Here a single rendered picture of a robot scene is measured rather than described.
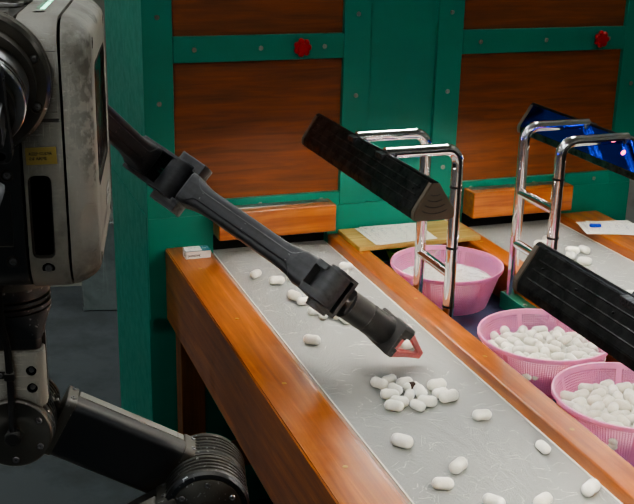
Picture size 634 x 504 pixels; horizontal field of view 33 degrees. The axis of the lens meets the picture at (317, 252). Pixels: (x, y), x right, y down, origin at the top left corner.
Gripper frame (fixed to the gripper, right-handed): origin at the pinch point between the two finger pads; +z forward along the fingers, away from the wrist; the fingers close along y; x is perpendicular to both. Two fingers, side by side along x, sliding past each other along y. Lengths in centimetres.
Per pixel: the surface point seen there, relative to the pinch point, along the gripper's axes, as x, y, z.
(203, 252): 14, 65, -20
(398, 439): 11.2, -28.3, -13.2
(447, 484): 10.5, -42.7, -11.9
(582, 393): -12.9, -20.9, 19.3
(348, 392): 12.5, -6.9, -11.8
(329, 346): 10.0, 13.2, -8.4
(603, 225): -52, 58, 65
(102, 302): 72, 227, 30
